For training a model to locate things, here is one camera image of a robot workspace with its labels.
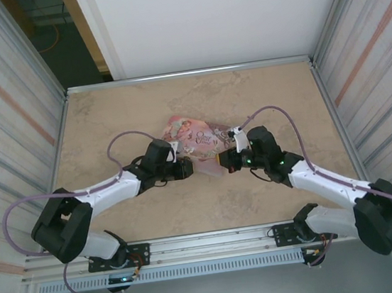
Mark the aluminium right frame post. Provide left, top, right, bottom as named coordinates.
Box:
left=305, top=0, right=386, bottom=65

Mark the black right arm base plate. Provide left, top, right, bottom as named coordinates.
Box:
left=268, top=216, right=339, bottom=249

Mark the orange floor cable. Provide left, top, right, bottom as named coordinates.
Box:
left=36, top=23, right=64, bottom=55

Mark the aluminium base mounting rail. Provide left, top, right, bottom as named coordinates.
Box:
left=19, top=213, right=359, bottom=284

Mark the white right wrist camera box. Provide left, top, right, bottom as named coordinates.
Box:
left=227, top=125, right=251, bottom=155

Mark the aluminium right table side rail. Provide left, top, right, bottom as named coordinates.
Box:
left=309, top=55, right=370, bottom=189

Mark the aluminium table side rail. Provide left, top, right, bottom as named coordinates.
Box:
left=27, top=92, right=88, bottom=251
left=309, top=55, right=370, bottom=189

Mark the white slotted cable duct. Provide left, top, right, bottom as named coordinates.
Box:
left=36, top=249, right=306, bottom=293

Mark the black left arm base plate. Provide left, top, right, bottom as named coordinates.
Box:
left=85, top=241, right=153, bottom=275

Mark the aluminium left table side rail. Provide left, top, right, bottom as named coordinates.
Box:
left=27, top=92, right=88, bottom=251

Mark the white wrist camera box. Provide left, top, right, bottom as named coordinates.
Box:
left=165, top=140, right=185, bottom=164
left=227, top=125, right=251, bottom=155

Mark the aluminium table end rail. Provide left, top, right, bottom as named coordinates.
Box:
left=64, top=53, right=316, bottom=97

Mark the aluminium left frame post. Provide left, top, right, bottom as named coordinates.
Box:
left=0, top=0, right=69, bottom=107

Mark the aluminium frame post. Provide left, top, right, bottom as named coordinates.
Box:
left=305, top=0, right=386, bottom=65
left=0, top=0, right=69, bottom=107

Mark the pink illustrated tin box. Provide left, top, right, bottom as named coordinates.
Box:
left=158, top=108, right=240, bottom=186

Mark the wooden door frame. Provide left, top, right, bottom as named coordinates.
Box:
left=58, top=0, right=114, bottom=86

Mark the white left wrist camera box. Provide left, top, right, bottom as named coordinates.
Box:
left=165, top=140, right=185, bottom=164

